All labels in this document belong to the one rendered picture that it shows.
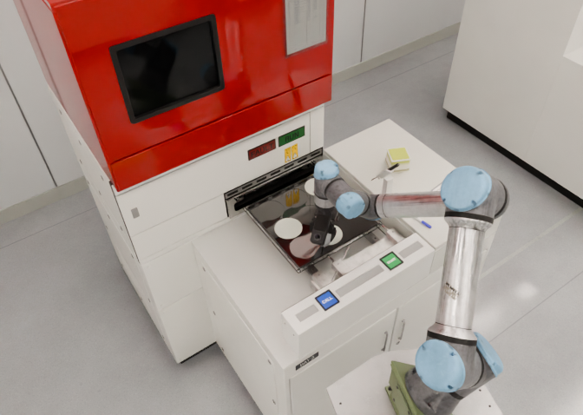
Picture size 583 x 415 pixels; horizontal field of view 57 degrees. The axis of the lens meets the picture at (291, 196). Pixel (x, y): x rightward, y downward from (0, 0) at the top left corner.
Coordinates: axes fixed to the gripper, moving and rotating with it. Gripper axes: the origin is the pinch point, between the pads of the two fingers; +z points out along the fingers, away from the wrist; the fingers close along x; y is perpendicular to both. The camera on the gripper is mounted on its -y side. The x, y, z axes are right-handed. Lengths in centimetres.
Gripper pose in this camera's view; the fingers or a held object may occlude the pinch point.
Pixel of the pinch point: (322, 245)
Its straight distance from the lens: 185.6
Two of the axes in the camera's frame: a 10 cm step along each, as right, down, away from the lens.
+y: 3.6, -6.7, 6.5
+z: 0.3, 7.0, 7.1
